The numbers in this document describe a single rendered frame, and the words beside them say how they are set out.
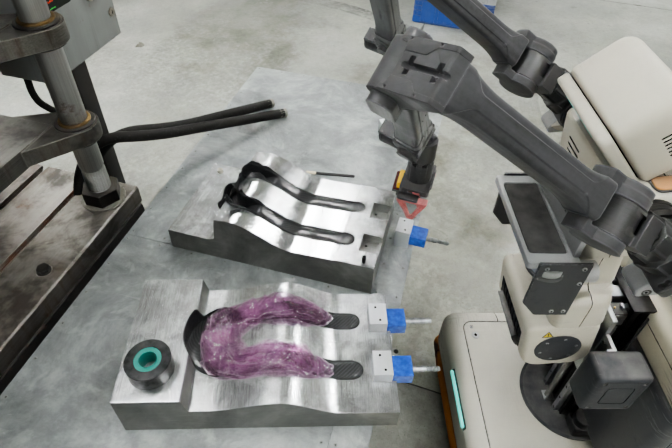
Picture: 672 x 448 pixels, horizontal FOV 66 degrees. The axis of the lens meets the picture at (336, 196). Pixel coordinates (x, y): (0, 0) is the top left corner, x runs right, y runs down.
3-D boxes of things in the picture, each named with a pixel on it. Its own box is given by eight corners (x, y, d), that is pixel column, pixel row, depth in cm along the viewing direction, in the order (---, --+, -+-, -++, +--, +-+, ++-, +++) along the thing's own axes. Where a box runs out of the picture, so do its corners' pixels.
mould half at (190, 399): (383, 308, 116) (388, 277, 109) (397, 425, 97) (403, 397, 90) (156, 310, 114) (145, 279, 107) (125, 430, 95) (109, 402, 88)
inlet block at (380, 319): (427, 317, 111) (430, 302, 108) (430, 338, 108) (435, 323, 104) (366, 318, 111) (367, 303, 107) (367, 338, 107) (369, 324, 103)
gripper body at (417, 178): (398, 193, 115) (401, 167, 110) (408, 165, 122) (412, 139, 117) (427, 200, 113) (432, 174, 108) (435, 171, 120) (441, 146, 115)
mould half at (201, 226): (392, 216, 137) (398, 178, 128) (371, 294, 119) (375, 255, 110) (217, 179, 146) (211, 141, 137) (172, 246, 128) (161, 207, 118)
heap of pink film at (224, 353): (332, 306, 109) (333, 283, 104) (334, 386, 96) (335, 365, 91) (207, 307, 108) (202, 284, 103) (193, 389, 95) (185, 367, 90)
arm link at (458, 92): (402, 98, 56) (449, 17, 56) (353, 93, 68) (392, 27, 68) (632, 263, 74) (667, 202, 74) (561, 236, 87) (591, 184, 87)
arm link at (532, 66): (555, 98, 106) (568, 75, 106) (524, 70, 102) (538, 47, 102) (524, 96, 115) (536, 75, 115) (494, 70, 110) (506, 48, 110)
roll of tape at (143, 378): (142, 400, 88) (137, 390, 86) (119, 367, 92) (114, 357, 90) (183, 370, 92) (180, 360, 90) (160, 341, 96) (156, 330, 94)
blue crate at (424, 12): (494, 13, 424) (500, -14, 409) (488, 35, 395) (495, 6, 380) (420, 2, 437) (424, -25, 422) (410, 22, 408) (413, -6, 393)
